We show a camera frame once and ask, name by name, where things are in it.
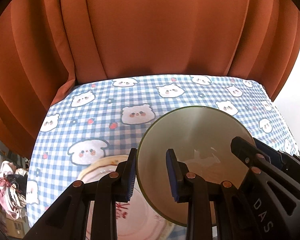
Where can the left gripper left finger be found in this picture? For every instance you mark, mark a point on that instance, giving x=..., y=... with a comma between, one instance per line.
x=67, y=217

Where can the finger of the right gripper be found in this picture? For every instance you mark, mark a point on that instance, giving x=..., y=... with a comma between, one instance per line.
x=251, y=156
x=290, y=164

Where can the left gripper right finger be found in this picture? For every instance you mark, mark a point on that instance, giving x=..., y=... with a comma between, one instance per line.
x=188, y=187

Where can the floral bowl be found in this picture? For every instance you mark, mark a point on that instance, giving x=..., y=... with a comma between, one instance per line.
x=201, y=138

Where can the red-trimmed small plate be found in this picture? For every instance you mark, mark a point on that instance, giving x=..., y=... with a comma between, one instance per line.
x=134, y=219

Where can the cardboard box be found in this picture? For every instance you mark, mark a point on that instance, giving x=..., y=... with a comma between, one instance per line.
x=17, y=228

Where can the pink white cloth bundle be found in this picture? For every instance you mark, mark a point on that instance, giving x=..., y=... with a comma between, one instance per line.
x=12, y=189

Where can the blue checkered cartoon tablecloth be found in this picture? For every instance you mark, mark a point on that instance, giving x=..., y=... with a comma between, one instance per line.
x=86, y=134

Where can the orange curtain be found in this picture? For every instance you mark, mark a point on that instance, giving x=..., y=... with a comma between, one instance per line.
x=49, y=46

